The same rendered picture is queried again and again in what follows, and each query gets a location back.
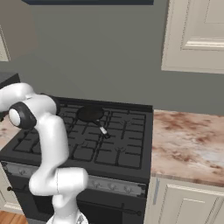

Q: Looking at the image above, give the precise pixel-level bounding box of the black frying pan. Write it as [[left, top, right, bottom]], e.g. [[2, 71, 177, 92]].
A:
[[76, 105, 111, 139]]

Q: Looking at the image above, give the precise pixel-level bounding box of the black gas stove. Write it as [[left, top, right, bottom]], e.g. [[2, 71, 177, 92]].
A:
[[0, 95, 154, 224]]

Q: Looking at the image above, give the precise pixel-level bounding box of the black appliance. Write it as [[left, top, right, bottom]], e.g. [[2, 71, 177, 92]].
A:
[[0, 72, 21, 90]]

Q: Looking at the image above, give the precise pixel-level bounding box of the dark blue range hood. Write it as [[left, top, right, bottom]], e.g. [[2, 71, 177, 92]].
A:
[[21, 0, 155, 6]]

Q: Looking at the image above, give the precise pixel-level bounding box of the cream base cupboard door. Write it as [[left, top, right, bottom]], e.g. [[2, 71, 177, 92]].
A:
[[143, 176, 224, 224]]

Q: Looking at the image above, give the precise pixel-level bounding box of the cream base cupboard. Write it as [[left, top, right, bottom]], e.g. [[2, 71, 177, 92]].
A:
[[0, 163, 25, 215]]

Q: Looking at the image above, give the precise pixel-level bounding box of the silver cupboard handle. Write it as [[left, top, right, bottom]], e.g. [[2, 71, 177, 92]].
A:
[[152, 178, 161, 206]]

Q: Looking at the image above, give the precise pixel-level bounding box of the black oven door handle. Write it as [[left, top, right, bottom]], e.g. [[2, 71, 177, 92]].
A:
[[6, 185, 143, 217]]

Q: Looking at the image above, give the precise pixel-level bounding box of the cream wall cupboard door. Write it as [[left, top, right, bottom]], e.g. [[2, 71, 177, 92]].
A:
[[160, 0, 224, 75]]

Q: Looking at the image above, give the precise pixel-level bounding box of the cream wall cupboard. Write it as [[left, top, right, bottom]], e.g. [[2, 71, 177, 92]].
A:
[[0, 25, 11, 63]]

